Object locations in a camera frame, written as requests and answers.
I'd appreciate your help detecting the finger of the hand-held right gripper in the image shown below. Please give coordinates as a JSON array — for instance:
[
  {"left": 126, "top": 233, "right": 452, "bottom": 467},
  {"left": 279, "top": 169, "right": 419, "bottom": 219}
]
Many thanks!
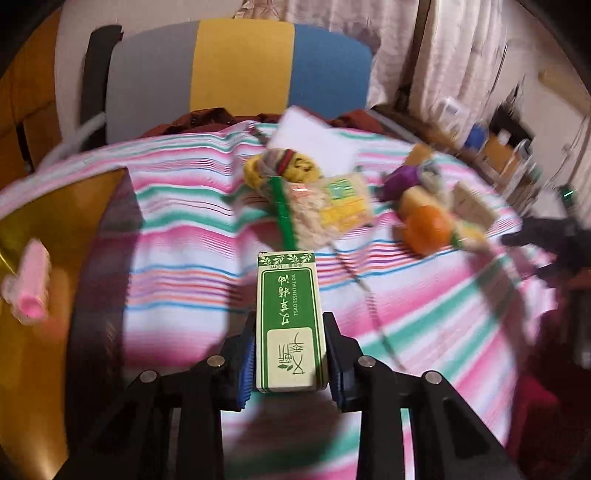
[
  {"left": 502, "top": 216, "right": 572, "bottom": 248},
  {"left": 531, "top": 251, "right": 579, "bottom": 289}
]

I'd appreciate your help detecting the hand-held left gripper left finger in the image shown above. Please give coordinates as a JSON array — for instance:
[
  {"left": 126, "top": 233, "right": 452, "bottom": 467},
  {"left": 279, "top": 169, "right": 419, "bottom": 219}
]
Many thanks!
[{"left": 55, "top": 313, "right": 257, "bottom": 480}]

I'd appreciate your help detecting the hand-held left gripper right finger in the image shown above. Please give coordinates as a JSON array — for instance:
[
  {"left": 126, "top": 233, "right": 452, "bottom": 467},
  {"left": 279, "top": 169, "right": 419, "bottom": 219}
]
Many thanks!
[{"left": 322, "top": 312, "right": 527, "bottom": 480}]

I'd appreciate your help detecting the green and white carton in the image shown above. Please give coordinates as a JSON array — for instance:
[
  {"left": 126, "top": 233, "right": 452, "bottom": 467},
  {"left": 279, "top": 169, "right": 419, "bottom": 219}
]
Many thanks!
[{"left": 256, "top": 250, "right": 329, "bottom": 394}]

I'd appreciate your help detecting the beige paper box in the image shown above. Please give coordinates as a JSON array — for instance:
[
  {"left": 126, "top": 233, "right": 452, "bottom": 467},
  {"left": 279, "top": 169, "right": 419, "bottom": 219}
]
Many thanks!
[{"left": 450, "top": 182, "right": 498, "bottom": 228}]

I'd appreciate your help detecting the beige knitted sock bundle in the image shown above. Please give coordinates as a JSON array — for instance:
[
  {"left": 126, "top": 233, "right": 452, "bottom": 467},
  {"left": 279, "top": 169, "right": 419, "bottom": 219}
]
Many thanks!
[{"left": 416, "top": 157, "right": 451, "bottom": 204}]

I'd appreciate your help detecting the purple snack packet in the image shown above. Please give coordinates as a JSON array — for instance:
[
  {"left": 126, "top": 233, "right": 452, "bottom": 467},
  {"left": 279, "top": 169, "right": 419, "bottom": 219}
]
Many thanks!
[{"left": 381, "top": 165, "right": 423, "bottom": 202}]

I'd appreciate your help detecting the yellow knitted toy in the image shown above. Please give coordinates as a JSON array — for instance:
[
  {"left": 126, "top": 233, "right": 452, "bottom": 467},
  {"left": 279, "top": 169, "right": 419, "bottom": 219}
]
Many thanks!
[{"left": 244, "top": 148, "right": 324, "bottom": 188}]

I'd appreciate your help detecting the white sponge block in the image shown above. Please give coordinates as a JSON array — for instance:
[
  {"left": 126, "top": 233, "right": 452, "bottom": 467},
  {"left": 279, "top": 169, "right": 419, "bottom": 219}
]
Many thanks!
[{"left": 268, "top": 106, "right": 361, "bottom": 174}]

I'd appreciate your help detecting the brown cardboard box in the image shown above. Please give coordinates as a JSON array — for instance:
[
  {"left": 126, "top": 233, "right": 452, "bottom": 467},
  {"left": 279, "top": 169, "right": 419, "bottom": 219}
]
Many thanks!
[{"left": 481, "top": 133, "right": 519, "bottom": 172}]

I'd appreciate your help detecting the orange fruit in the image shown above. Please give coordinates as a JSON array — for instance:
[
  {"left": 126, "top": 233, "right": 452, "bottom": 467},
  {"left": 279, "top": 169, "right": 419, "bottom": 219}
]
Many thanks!
[{"left": 403, "top": 205, "right": 453, "bottom": 256}]

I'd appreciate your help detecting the blue container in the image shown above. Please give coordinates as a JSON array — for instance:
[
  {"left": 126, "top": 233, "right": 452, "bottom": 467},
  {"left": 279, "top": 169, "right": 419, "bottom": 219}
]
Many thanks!
[{"left": 464, "top": 122, "right": 486, "bottom": 149}]

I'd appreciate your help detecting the striped cloth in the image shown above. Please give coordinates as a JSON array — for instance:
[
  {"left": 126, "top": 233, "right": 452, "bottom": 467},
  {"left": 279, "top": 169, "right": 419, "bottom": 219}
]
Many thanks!
[{"left": 0, "top": 121, "right": 559, "bottom": 480}]

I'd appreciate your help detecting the dark red stool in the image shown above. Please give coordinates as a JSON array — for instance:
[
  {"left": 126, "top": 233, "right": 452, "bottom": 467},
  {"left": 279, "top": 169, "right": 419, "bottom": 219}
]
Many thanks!
[{"left": 510, "top": 373, "right": 574, "bottom": 464}]

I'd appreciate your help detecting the white printed box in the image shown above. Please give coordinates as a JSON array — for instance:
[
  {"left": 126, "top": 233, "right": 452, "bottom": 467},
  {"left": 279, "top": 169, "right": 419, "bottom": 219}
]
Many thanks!
[{"left": 434, "top": 98, "right": 468, "bottom": 126}]

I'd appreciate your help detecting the green toothbrush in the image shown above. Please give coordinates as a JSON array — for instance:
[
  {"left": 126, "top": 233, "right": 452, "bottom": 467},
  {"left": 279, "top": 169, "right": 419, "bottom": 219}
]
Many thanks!
[{"left": 270, "top": 178, "right": 299, "bottom": 248}]

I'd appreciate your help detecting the clear noodle packet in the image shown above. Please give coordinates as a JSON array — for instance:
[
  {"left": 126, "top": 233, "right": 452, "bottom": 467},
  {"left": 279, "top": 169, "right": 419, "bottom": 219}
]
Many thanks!
[{"left": 263, "top": 173, "right": 376, "bottom": 247}]

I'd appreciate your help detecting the white curtain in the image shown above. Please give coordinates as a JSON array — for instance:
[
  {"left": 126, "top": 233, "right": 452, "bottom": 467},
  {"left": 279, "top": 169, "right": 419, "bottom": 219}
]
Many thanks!
[{"left": 240, "top": 0, "right": 548, "bottom": 136}]

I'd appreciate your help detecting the gold tray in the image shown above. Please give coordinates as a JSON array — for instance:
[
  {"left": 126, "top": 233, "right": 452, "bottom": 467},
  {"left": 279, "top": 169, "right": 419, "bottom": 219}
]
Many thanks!
[{"left": 0, "top": 168, "right": 139, "bottom": 480}]

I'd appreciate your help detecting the grey yellow blue chair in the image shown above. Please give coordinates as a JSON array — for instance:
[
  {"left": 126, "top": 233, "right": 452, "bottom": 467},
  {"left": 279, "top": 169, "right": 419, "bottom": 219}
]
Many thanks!
[{"left": 81, "top": 18, "right": 375, "bottom": 145}]

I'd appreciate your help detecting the yellow cabinet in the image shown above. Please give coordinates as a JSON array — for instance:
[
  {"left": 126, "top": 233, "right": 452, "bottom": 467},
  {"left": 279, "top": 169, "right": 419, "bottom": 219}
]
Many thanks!
[{"left": 0, "top": 9, "right": 62, "bottom": 178}]

